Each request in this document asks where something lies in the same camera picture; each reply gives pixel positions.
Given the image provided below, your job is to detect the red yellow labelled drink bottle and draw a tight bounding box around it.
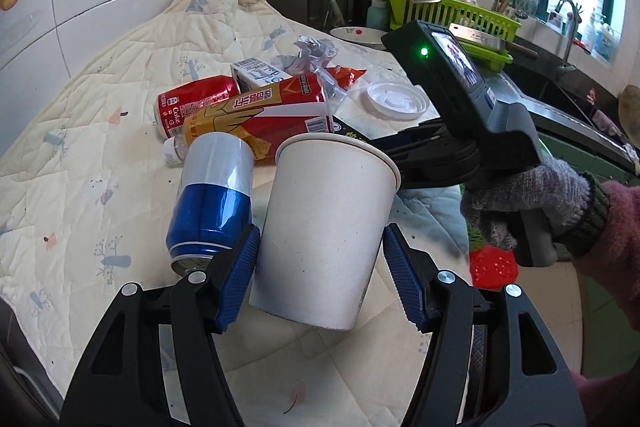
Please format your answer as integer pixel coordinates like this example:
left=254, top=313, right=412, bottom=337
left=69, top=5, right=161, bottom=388
left=163, top=74, right=335, bottom=166

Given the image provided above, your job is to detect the cream quilted mat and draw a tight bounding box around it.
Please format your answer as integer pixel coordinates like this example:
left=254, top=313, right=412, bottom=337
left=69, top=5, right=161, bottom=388
left=0, top=0, right=471, bottom=390

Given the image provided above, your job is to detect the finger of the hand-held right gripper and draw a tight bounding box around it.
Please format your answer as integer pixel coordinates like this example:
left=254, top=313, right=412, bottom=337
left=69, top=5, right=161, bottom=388
left=369, top=122, right=446, bottom=156
left=397, top=156, right=480, bottom=196

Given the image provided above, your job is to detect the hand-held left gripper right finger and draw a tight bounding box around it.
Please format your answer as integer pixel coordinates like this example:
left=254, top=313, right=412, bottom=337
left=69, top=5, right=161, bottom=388
left=382, top=223, right=586, bottom=427

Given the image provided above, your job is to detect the green plastic dish rack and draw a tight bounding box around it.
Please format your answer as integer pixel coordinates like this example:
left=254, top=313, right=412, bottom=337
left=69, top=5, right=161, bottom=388
left=383, top=0, right=523, bottom=72

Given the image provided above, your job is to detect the person's right forearm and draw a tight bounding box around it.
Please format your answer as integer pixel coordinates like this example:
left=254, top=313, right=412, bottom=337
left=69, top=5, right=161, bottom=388
left=560, top=177, right=640, bottom=325

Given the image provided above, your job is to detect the printed paper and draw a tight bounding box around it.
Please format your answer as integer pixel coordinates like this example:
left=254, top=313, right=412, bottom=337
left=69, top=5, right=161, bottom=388
left=272, top=34, right=341, bottom=75

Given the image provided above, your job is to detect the metal faucet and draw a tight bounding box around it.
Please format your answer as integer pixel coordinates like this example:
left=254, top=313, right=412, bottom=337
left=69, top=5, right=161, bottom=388
left=555, top=0, right=583, bottom=70

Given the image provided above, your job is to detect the orange snack wrapper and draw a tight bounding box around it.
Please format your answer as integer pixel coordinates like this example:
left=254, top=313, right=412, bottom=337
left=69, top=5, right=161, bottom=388
left=325, top=66, right=368, bottom=90

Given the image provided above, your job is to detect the white plate with red print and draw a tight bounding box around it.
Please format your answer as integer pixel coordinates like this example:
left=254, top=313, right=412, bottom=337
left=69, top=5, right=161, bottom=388
left=330, top=26, right=388, bottom=50

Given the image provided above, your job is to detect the red soda can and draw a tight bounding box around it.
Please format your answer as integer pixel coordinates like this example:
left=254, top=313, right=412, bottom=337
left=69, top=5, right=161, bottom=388
left=154, top=75, right=242, bottom=138

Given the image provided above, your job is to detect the steel sink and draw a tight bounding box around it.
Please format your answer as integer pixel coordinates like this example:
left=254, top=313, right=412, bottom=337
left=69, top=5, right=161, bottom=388
left=505, top=57, right=640, bottom=168

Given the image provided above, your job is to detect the green glass jar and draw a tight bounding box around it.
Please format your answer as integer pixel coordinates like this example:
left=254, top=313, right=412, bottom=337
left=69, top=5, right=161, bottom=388
left=320, top=0, right=353, bottom=30

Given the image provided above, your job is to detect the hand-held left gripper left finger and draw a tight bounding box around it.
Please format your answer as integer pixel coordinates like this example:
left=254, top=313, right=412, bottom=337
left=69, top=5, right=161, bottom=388
left=60, top=224, right=262, bottom=427

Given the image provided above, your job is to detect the blue and silver can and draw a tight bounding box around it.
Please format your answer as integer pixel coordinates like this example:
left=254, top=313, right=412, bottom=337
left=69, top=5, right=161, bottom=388
left=166, top=132, right=256, bottom=277

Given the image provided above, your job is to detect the steel cleaver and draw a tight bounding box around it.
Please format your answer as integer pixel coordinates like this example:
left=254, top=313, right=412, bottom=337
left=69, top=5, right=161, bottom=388
left=448, top=23, right=516, bottom=52

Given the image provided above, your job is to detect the white blue milk carton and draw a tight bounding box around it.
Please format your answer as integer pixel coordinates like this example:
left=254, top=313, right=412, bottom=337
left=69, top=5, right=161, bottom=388
left=230, top=57, right=293, bottom=92

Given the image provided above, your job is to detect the person's right hand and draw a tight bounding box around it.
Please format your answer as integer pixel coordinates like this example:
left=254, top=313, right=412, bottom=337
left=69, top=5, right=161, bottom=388
left=460, top=154, right=596, bottom=253

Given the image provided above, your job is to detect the white detergent bottle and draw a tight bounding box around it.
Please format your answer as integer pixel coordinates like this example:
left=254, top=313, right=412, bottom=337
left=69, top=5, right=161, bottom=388
left=582, top=9, right=616, bottom=60

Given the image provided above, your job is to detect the white paper cup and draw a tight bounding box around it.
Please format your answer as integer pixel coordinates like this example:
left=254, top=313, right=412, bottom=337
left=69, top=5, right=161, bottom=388
left=248, top=133, right=401, bottom=332

